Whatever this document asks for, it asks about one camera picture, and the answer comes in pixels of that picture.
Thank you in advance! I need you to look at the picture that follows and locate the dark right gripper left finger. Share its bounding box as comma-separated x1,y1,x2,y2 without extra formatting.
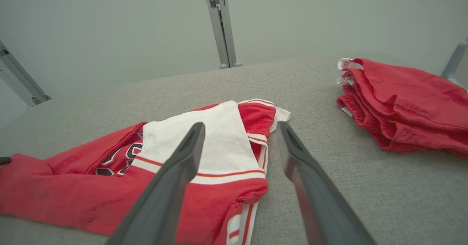
106,122,206,245

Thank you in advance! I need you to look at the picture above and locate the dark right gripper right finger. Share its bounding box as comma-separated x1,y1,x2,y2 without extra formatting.
276,121,377,245

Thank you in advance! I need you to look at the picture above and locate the red white striped jersey garment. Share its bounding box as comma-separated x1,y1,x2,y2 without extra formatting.
0,99,292,245

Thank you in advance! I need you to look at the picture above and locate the folded red fleece garment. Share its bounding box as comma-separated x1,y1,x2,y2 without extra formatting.
336,58,468,158

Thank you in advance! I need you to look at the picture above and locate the grey metal frame post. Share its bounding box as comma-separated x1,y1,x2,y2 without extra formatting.
441,40,468,89
0,40,52,109
202,0,243,69

